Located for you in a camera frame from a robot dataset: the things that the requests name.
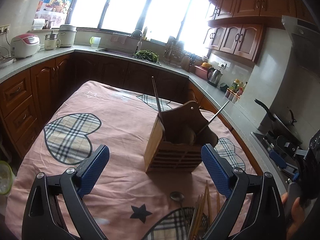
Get upper wooden wall cabinets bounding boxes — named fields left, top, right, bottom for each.
left=207, top=0, right=313, bottom=63

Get wall power socket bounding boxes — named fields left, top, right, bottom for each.
left=0, top=24, right=10, bottom=35

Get white pink rice cooker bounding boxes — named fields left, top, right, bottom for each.
left=10, top=33, right=41, bottom=59

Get lower wooden base cabinets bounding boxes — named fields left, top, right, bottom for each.
left=0, top=51, right=263, bottom=178

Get large white cooker pot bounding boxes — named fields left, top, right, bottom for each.
left=57, top=24, right=77, bottom=47

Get range hood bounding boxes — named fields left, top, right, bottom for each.
left=281, top=15, right=319, bottom=82

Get condiment bottles group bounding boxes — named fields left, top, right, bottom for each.
left=225, top=79, right=247, bottom=103

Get black wok with handle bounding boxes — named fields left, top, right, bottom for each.
left=254, top=99, right=302, bottom=147

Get fruit beach poster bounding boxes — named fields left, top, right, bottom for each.
left=34, top=0, right=72, bottom=28

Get kitchen window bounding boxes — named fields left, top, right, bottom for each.
left=69, top=0, right=209, bottom=56

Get dark chopstick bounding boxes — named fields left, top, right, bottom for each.
left=151, top=76, right=166, bottom=140

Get wooden utensil holder box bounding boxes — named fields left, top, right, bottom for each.
left=144, top=101, right=219, bottom=173

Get metal dish rack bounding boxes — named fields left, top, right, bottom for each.
left=163, top=36, right=190, bottom=70

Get gas stove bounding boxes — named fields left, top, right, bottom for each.
left=251, top=132, right=301, bottom=167

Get green white plastic jug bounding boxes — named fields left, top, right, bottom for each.
left=89, top=36, right=101, bottom=49

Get green leafy vegetables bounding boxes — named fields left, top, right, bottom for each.
left=133, top=50, right=158, bottom=63

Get small white electric pot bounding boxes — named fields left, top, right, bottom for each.
left=44, top=31, right=61, bottom=50

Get bundle of wooden chopsticks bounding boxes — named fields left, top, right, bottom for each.
left=187, top=181, right=214, bottom=239

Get metal spoon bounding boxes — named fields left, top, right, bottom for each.
left=170, top=191, right=185, bottom=211

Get chrome kitchen faucet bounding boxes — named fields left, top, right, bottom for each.
left=130, top=29, right=143, bottom=52

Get green rimmed bowl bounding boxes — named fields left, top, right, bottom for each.
left=0, top=160, right=14, bottom=195

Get stainless electric kettle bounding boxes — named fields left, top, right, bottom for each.
left=207, top=67, right=222, bottom=87

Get pink container with fruit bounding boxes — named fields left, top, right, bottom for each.
left=195, top=62, right=212, bottom=80

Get person's right hand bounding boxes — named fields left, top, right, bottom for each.
left=286, top=197, right=305, bottom=239

